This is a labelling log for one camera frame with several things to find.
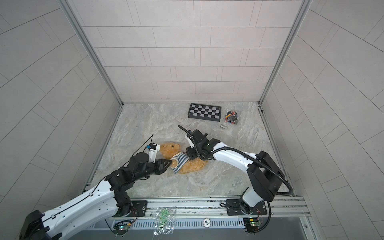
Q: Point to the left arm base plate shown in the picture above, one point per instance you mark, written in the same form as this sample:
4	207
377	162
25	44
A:
138	209

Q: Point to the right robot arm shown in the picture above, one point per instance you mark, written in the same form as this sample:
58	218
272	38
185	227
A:
266	178

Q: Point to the round white sticker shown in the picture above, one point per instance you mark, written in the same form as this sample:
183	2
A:
207	223

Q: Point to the clear bag with green parts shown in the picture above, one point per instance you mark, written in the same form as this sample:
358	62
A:
165	221

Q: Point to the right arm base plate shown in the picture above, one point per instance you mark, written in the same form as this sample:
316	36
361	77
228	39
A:
235	207

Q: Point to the right circuit board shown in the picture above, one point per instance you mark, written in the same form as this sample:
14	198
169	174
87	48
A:
251	225

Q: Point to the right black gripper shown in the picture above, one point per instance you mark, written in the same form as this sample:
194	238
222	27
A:
189	152

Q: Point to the circuit board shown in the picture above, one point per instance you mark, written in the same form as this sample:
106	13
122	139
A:
251	225
121	228

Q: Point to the black white chessboard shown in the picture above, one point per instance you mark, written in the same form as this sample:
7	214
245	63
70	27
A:
205	112

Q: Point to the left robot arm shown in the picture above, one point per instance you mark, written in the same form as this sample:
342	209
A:
107	199

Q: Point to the brown teddy bear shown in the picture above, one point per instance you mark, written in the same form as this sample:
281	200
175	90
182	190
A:
168	150

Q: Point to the aluminium mounting rail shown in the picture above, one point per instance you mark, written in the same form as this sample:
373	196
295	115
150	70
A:
201	207

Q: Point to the blue white striped sweater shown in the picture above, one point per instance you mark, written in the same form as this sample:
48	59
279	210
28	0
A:
178	161

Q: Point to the left circuit board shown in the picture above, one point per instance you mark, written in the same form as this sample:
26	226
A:
121	228

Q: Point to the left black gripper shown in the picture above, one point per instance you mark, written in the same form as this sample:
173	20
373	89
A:
160	167

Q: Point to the bag of colourful small parts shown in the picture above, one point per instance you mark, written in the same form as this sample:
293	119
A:
231	117

